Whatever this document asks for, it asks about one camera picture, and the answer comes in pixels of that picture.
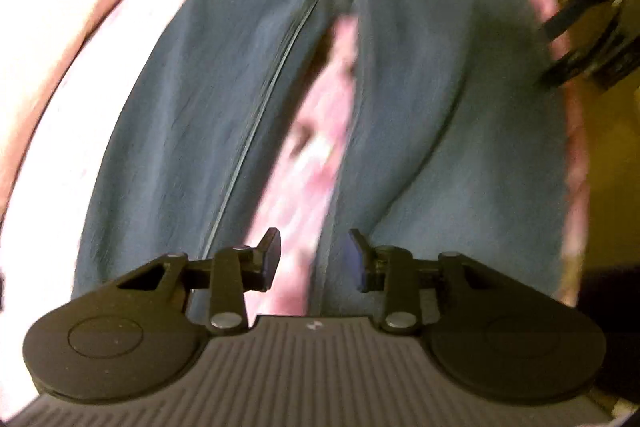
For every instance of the pink floral blanket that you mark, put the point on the pink floral blanket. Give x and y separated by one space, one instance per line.
320 122

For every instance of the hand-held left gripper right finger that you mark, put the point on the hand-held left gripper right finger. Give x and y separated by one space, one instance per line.
358 263

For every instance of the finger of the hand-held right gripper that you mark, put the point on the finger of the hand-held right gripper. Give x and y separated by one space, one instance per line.
580 19
595 67

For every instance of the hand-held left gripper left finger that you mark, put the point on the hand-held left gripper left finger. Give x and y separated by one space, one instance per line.
271 257

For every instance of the blue denim jeans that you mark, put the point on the blue denim jeans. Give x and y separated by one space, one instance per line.
425 117

